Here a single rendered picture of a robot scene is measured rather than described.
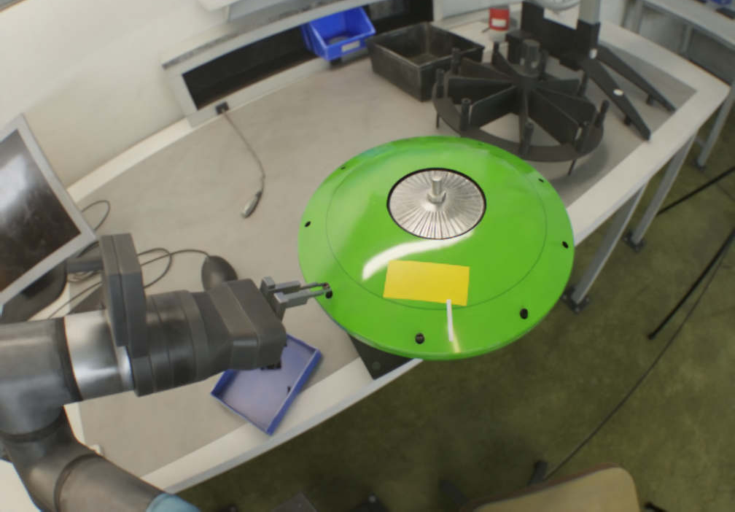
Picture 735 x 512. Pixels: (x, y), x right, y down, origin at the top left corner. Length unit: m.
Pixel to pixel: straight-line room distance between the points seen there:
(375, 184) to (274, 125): 0.54
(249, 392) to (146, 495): 0.30
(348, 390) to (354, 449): 0.93
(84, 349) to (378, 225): 0.28
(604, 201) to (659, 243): 1.42
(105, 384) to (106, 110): 0.98
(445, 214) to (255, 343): 0.22
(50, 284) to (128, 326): 0.70
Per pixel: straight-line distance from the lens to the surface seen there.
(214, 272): 0.59
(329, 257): 0.38
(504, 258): 0.36
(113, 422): 0.65
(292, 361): 0.51
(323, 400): 0.49
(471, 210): 0.39
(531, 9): 1.09
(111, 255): 0.24
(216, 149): 0.92
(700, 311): 2.02
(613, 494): 0.85
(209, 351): 0.28
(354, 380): 0.49
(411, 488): 1.37
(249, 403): 0.52
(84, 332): 0.28
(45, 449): 0.31
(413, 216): 0.38
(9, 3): 0.39
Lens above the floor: 1.37
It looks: 50 degrees down
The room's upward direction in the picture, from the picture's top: 12 degrees counter-clockwise
